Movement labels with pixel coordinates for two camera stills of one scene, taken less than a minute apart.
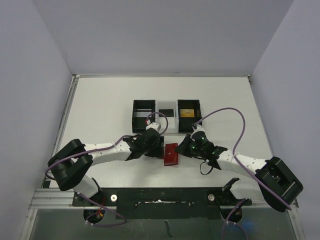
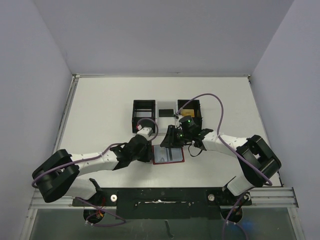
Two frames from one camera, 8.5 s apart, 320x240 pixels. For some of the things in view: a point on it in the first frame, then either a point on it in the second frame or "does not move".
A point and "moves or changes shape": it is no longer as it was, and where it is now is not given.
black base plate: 163,203 does not move
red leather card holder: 171,157 moves or changes shape
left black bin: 141,109 does not move
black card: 167,113 does not move
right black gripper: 185,147 -> 171,138
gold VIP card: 187,113 does not move
